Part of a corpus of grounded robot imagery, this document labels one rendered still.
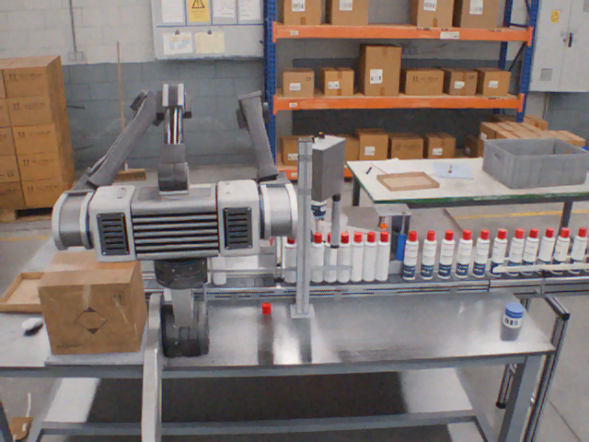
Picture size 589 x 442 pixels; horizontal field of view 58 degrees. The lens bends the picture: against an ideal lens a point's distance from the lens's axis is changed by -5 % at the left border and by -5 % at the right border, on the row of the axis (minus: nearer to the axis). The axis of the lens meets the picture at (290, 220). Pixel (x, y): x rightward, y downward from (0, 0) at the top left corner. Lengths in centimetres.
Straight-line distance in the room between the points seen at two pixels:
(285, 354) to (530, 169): 232
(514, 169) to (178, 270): 271
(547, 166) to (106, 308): 287
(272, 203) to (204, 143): 519
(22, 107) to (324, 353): 384
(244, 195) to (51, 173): 407
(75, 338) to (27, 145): 344
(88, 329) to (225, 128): 477
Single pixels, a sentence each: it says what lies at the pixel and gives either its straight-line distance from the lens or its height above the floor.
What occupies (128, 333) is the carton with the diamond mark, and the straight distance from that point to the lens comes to 192.
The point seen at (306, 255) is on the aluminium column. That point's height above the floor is 108.
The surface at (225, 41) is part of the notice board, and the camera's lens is 617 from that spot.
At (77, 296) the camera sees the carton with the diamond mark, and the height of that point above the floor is 108.
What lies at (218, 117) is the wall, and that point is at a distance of 643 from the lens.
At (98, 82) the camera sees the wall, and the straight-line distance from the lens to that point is 648.
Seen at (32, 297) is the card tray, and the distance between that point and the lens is 242.
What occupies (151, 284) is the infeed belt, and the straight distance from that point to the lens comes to 228.
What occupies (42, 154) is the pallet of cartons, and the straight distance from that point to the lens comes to 523.
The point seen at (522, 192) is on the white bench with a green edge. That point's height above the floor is 80.
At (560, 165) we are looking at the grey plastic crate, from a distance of 389.
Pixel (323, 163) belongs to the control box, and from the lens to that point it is 187.
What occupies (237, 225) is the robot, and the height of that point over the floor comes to 146.
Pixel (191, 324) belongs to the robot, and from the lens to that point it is 146.
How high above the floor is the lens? 199
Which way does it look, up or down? 23 degrees down
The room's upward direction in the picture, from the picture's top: straight up
